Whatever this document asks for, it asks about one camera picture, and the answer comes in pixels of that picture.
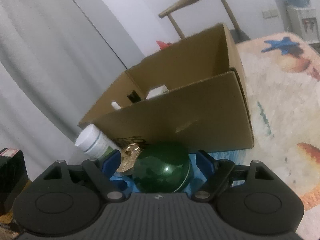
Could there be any dark green round container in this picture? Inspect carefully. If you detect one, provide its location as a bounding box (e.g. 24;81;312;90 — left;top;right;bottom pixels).
132;142;193;193

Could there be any black cylinder tube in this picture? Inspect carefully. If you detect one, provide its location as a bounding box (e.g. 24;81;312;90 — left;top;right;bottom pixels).
127;90;141;103

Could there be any white charger block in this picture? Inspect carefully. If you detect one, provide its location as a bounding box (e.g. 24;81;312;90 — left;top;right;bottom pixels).
146;85;169;100

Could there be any green glass dropper bottle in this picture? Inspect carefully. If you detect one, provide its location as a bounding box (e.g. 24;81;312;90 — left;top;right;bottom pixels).
111;101;121;110

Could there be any white plastic bottle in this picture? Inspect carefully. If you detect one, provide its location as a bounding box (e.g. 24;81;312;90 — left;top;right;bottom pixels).
75;124;120;159

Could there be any gold lid dark jar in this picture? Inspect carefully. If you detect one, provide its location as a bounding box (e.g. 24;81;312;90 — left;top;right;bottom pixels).
117;143;142;176

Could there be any brown cardboard box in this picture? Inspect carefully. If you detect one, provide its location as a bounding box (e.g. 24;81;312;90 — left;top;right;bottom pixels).
79;23;254;153

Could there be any black box red label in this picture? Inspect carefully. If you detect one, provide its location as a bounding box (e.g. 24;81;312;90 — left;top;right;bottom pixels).
0;148;29;215

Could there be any white grey curtain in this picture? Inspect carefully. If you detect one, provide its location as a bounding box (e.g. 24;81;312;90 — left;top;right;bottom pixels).
1;0;144;180

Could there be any red plastic bag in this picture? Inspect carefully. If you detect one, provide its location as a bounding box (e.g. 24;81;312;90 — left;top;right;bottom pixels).
156;41;172;50

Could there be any wooden chair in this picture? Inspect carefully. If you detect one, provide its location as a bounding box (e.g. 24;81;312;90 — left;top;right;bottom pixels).
158;0;250;43

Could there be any white water dispenser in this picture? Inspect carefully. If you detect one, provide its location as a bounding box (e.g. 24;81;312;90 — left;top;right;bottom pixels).
287;5;319;44

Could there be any black cable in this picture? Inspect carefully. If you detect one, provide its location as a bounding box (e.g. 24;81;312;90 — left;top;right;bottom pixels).
58;0;129;70

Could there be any wall socket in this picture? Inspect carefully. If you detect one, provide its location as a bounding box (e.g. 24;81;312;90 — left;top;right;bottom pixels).
263;9;279;19

